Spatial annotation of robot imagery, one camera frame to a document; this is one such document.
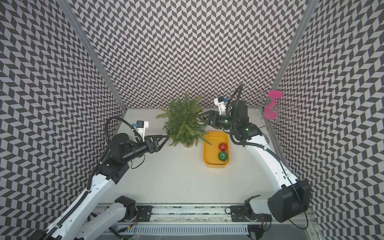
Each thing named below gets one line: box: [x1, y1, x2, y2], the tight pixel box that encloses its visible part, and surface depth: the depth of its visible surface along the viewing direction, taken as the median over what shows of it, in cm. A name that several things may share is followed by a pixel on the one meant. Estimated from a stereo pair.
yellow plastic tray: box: [203, 131, 230, 169], surface depth 93 cm
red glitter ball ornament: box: [218, 142, 227, 151], surface depth 93 cm
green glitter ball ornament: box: [218, 151, 228, 162], surface depth 91 cm
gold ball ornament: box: [196, 116, 204, 124], surface depth 69 cm
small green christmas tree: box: [156, 91, 212, 148], surface depth 77 cm
